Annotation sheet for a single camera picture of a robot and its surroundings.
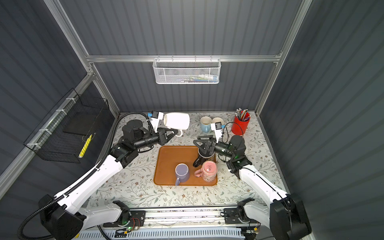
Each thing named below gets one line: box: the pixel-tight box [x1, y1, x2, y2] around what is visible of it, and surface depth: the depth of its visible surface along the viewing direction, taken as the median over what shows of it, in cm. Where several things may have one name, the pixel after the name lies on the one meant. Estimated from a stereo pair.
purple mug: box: [175, 163, 190, 186], surface depth 83 cm
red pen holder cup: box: [231, 111, 251, 136], surface depth 104 cm
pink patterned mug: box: [194, 160, 218, 183], surface depth 81 cm
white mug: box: [163, 112, 190, 137], surface depth 68 cm
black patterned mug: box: [193, 151, 217, 168], surface depth 86 cm
